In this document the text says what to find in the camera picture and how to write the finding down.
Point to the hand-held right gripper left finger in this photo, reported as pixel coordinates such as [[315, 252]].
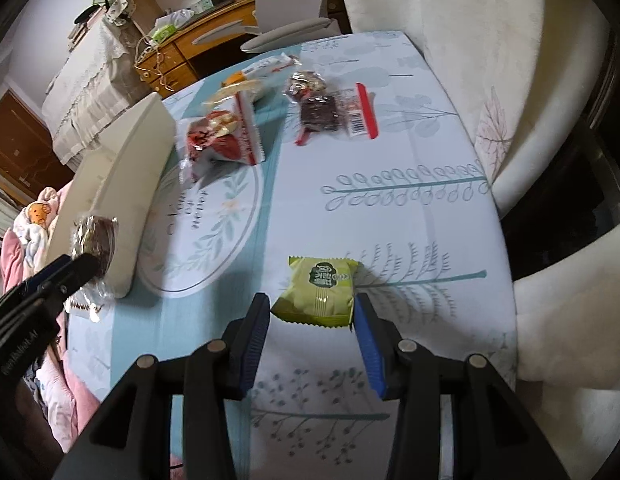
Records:
[[252, 345]]

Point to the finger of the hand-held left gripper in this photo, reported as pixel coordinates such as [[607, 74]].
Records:
[[84, 266], [49, 270]]

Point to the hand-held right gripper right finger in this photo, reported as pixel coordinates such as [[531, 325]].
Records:
[[372, 350]]

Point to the dark brown snack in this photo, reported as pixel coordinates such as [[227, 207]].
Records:
[[97, 237]]

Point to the green snack packet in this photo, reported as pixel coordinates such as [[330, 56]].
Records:
[[315, 290]]

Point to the white plastic storage bin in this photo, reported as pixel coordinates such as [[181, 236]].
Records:
[[124, 185]]

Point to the cartoon printed cloth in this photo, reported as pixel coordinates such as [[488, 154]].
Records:
[[37, 212]]

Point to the pink blanket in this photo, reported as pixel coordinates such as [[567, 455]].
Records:
[[59, 385]]

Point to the brown wooden door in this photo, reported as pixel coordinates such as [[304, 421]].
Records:
[[19, 145]]

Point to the printed blue white tablecloth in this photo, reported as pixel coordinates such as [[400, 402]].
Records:
[[390, 220]]

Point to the lace covered cabinet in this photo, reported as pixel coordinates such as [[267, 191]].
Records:
[[84, 90]]

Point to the red and white snack packet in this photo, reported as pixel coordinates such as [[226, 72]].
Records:
[[234, 145]]

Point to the yellow chips packet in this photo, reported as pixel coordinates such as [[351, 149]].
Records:
[[234, 92]]

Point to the dark brown bar clear wrapper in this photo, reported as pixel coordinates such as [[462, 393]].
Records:
[[320, 112]]

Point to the wooden desk with drawers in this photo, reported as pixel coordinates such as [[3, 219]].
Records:
[[189, 45]]

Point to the green tissue pack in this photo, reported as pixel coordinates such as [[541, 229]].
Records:
[[164, 34]]

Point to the black hat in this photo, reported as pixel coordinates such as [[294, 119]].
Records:
[[87, 14]]

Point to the floral hanging bag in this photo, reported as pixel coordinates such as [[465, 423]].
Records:
[[119, 7]]

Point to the orange and white snack packet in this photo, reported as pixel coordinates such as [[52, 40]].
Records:
[[260, 71]]

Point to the white plastic bag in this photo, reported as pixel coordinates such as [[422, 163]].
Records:
[[177, 17]]

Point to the red-brown snack in clear wrap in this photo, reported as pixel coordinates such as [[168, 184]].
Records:
[[305, 85]]

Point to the cream floral curtain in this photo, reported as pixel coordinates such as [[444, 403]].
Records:
[[540, 110]]

